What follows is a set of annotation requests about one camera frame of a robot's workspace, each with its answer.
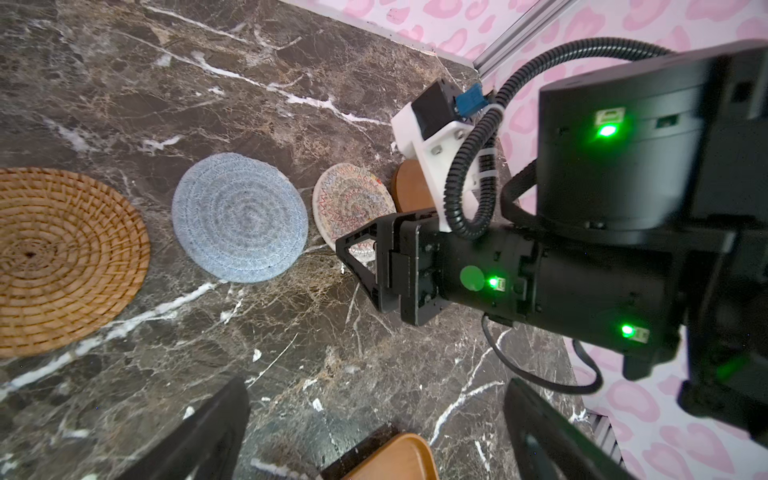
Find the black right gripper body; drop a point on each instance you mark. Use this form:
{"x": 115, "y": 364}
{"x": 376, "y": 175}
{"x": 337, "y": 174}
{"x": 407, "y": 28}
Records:
{"x": 619, "y": 297}

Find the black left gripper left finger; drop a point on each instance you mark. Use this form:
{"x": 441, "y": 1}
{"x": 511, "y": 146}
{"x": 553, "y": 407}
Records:
{"x": 205, "y": 445}

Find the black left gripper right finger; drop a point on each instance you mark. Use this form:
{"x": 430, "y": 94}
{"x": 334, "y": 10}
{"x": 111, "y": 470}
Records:
{"x": 546, "y": 445}

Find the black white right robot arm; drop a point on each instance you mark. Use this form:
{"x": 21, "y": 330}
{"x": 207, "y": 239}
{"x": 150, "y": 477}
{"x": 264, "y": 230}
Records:
{"x": 612, "y": 191}

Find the dark wooden round coaster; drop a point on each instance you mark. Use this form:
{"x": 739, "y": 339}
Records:
{"x": 409, "y": 188}

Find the multicolour woven round coaster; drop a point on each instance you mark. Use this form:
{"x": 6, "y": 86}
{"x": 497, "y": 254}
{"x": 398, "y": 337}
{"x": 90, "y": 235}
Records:
{"x": 347, "y": 197}

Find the blue-grey woven round coaster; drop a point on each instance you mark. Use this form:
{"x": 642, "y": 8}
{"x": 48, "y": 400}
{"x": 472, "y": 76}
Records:
{"x": 239, "y": 219}

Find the woven rattan round coaster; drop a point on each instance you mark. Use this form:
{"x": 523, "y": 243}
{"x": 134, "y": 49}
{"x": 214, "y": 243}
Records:
{"x": 74, "y": 253}

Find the orange wooden tray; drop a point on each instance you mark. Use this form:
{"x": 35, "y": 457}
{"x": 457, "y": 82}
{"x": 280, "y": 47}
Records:
{"x": 406, "y": 456}

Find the aluminium frame corner post right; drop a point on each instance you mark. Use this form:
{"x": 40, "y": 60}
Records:
{"x": 534, "y": 20}

